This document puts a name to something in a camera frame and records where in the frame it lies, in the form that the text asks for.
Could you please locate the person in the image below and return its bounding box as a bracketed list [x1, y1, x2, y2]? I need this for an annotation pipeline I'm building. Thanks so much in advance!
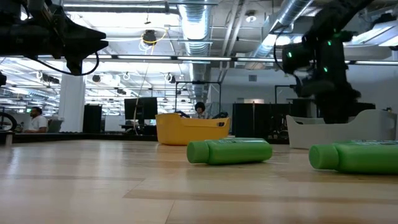
[24, 106, 50, 134]
[194, 101, 208, 119]

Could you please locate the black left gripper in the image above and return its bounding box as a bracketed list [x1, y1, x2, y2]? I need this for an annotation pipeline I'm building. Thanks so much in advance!
[0, 0, 109, 60]

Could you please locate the silver ventilation duct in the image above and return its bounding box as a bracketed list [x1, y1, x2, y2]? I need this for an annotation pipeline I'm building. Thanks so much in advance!
[248, 0, 315, 63]
[178, 0, 213, 103]

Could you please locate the white square pillar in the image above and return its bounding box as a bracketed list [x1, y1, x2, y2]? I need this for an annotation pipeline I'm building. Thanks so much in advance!
[58, 73, 86, 133]

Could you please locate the grey plastic bin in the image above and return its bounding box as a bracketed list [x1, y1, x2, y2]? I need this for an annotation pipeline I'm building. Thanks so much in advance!
[285, 108, 397, 149]

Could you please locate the black wheel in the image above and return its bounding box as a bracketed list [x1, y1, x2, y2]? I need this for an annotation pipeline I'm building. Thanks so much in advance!
[0, 111, 18, 132]

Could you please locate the long ceiling light strip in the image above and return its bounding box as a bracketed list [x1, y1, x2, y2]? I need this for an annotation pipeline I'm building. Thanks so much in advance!
[0, 54, 398, 66]

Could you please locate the black ceiling cable reel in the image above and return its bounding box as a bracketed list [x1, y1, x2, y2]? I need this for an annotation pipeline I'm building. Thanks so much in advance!
[141, 29, 167, 47]

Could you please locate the black room partition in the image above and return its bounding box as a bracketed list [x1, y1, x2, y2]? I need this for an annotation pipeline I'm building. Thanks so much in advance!
[354, 102, 376, 111]
[232, 98, 318, 139]

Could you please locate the black gantry frame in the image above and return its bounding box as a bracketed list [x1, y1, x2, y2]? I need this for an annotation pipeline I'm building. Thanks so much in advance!
[274, 84, 299, 106]

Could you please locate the black left camera cable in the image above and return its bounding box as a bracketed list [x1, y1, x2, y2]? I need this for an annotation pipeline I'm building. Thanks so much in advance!
[30, 51, 100, 77]

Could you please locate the black computer monitor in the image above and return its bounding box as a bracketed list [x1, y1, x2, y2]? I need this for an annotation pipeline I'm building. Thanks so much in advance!
[124, 97, 159, 121]

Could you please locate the black cabinet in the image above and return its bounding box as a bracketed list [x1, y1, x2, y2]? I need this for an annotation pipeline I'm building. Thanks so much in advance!
[82, 104, 103, 134]

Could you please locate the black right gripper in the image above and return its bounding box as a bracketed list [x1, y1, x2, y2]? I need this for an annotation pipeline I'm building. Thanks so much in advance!
[294, 76, 363, 125]

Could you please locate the small green bottle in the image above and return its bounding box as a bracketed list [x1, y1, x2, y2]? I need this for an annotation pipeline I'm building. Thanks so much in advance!
[308, 140, 398, 175]
[186, 138, 274, 166]

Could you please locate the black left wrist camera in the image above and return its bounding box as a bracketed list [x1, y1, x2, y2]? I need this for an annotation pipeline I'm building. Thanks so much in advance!
[66, 51, 83, 77]

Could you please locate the yellow plastic bin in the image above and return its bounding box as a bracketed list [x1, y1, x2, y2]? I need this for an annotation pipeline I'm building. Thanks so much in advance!
[155, 113, 231, 146]

